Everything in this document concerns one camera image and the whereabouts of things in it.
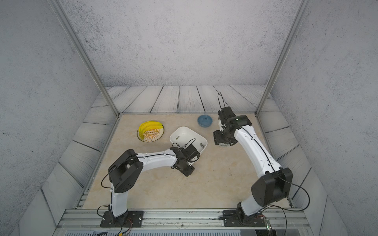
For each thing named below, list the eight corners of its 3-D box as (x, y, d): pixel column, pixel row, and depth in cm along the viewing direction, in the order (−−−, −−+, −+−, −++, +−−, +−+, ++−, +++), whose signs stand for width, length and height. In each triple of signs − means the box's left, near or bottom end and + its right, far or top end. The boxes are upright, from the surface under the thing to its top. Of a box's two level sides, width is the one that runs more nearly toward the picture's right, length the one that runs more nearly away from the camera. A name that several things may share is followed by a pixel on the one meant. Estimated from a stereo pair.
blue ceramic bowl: (197, 127, 115) (197, 124, 112) (197, 118, 121) (197, 114, 118) (212, 127, 115) (212, 124, 112) (211, 118, 121) (211, 114, 118)
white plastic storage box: (167, 144, 104) (166, 139, 100) (175, 129, 113) (175, 124, 108) (203, 154, 98) (203, 150, 94) (208, 138, 107) (209, 133, 102)
